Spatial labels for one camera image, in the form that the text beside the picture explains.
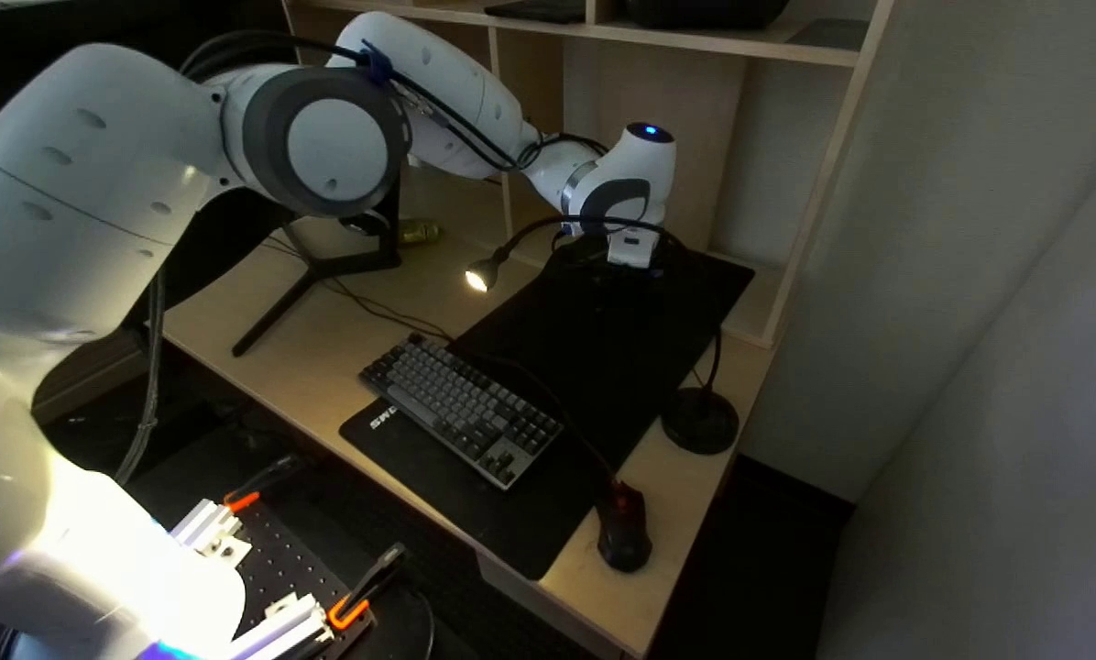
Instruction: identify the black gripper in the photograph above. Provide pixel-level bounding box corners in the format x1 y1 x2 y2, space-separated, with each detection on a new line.
576 223 686 292

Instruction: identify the white plastic block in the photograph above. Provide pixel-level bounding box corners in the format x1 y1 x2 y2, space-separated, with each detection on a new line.
224 589 332 660
168 493 254 569

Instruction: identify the black perforated board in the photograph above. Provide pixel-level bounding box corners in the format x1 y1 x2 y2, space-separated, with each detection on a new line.
240 497 374 619

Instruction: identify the light wooden shelf unit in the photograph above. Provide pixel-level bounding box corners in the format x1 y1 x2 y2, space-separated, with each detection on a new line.
279 0 901 359

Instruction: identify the black orange-handled clamp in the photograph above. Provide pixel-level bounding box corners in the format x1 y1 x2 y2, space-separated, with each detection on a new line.
322 539 411 633

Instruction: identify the black mouse cable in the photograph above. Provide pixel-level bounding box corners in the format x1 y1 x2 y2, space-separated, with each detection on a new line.
480 344 625 493

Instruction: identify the small yellow-green object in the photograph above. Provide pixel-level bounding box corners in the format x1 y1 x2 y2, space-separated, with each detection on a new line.
394 217 446 244

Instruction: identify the thin keyboard cable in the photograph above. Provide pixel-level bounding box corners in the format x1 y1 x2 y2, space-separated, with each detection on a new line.
322 268 455 344

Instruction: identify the black gooseneck table lamp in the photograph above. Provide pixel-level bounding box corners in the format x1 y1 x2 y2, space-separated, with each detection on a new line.
459 212 745 459

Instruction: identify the flat black item on shelf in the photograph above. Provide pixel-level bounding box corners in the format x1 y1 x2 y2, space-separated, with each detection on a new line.
485 0 591 26

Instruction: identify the thin black orange-tipped tool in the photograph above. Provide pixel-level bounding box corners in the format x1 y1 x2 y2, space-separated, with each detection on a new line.
218 452 299 517

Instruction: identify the black desk mat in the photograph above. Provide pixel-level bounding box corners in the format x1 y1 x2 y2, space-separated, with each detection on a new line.
337 233 757 585

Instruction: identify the black computer mouse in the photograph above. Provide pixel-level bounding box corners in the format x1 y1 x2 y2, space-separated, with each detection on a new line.
592 479 657 575

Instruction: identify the black cable on robot arm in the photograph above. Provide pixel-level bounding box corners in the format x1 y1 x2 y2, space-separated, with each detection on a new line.
177 26 613 177

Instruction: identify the black monitor stand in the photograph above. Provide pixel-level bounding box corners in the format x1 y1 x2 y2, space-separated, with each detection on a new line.
227 180 405 359

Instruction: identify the grey hose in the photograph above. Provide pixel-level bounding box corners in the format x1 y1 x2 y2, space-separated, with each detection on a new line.
114 275 168 482

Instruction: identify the grey and black keyboard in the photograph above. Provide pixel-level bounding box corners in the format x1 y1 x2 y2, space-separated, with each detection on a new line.
358 330 569 493

